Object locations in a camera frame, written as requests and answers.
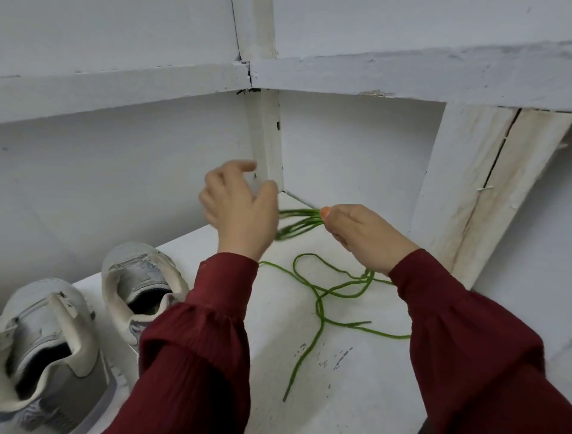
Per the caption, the person's left forearm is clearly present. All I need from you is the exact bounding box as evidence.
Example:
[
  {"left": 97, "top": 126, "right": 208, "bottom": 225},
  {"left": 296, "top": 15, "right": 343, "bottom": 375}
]
[{"left": 104, "top": 252, "right": 260, "bottom": 434}]

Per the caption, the grey mesh shoe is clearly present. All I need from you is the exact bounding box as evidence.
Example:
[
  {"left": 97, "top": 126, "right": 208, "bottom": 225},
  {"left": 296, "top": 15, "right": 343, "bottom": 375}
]
[
  {"left": 0, "top": 278, "right": 117, "bottom": 434},
  {"left": 100, "top": 241, "right": 191, "bottom": 359}
]

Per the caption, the person's left hand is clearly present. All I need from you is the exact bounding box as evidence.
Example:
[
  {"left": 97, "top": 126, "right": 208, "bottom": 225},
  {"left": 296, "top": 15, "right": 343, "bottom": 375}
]
[{"left": 198, "top": 160, "right": 281, "bottom": 262}]

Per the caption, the person's right forearm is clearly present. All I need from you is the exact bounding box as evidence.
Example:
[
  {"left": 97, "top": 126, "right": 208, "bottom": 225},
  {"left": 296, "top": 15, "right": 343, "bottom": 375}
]
[{"left": 388, "top": 249, "right": 572, "bottom": 434}]

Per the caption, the person's right hand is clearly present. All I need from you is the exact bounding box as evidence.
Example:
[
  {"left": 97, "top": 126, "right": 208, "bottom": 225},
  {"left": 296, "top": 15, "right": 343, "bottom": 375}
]
[{"left": 320, "top": 204, "right": 420, "bottom": 277}]

